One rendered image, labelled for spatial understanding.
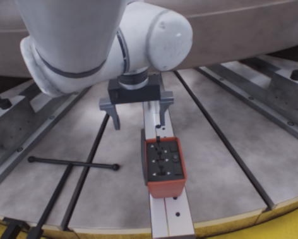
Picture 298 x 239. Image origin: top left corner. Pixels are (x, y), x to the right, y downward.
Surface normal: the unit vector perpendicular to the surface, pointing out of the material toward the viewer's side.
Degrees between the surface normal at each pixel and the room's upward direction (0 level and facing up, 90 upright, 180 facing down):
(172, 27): 84
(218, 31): 90
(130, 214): 0
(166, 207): 0
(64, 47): 132
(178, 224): 0
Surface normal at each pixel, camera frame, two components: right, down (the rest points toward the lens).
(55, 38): -0.33, 0.92
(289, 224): -0.08, -0.75
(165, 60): 0.62, 0.54
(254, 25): 0.26, 0.62
